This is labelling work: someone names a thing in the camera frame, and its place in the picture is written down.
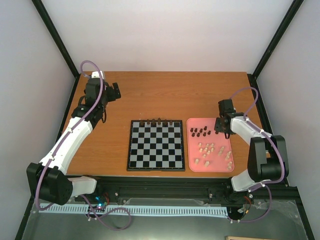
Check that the small circuit board with led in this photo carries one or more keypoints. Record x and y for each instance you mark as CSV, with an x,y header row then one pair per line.
x,y
101,205

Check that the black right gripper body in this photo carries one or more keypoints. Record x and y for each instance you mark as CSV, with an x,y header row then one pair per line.
x,y
219,127

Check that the light blue slotted cable duct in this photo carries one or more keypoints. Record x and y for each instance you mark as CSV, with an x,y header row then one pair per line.
x,y
141,210

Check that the black aluminium frame rail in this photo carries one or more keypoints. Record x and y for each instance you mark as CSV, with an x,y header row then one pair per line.
x,y
210,190

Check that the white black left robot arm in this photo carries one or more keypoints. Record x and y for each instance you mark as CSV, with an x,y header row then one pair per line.
x,y
65,140

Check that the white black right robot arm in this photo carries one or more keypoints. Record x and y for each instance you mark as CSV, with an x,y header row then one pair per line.
x,y
267,158

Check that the black grey chessboard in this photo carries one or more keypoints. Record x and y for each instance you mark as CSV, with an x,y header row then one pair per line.
x,y
156,148

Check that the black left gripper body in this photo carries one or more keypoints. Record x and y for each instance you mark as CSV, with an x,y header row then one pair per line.
x,y
113,96

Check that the pink plastic tray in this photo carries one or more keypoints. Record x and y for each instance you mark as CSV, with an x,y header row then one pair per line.
x,y
218,164

